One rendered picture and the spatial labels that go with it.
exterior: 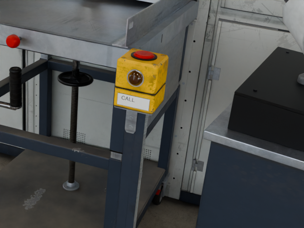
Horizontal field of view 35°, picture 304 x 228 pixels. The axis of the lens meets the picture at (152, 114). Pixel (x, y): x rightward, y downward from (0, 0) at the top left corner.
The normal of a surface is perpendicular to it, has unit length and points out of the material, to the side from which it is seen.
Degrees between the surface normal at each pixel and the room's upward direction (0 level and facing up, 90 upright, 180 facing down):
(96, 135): 90
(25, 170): 0
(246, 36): 90
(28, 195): 0
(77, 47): 90
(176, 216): 0
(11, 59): 90
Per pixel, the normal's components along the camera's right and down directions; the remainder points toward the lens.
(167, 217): 0.11, -0.90
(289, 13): -0.96, 0.08
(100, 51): -0.29, 0.37
